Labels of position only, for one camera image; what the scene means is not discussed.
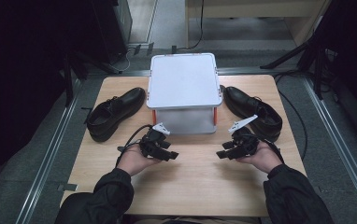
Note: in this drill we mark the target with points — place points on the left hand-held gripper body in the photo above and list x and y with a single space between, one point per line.
151 140

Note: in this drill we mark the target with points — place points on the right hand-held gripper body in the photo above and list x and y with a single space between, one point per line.
245 141

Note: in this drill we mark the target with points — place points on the black leather shoe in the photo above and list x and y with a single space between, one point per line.
254 112
114 113

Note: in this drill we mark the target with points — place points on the white shoe rack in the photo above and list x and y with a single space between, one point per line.
184 81

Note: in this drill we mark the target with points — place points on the person's right hand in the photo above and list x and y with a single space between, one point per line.
267 157

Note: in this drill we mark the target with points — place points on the person's left hand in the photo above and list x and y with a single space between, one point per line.
131 160

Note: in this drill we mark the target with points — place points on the grey tape piece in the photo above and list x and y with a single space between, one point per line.
67 187

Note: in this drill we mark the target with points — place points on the black metal stand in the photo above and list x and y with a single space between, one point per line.
69 81

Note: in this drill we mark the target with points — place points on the black tripod stand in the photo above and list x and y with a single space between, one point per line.
317 56

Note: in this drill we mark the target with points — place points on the dark cabinet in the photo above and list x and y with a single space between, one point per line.
111 25

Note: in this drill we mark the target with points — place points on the light wooden desk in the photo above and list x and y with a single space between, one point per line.
254 7

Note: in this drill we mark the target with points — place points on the metal floor rail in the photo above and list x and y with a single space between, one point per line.
47 158
338 137

